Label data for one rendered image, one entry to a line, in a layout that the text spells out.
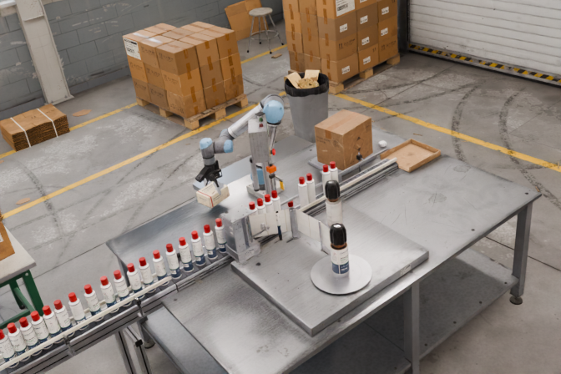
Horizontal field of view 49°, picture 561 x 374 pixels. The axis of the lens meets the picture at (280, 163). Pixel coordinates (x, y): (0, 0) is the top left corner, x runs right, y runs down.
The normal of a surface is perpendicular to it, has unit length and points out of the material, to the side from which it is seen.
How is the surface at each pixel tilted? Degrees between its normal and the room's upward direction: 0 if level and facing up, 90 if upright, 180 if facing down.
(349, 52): 92
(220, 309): 0
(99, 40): 90
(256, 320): 0
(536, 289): 0
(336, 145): 90
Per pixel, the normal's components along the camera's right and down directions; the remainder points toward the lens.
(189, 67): 0.67, 0.31
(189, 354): -0.10, -0.87
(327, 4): -0.72, 0.41
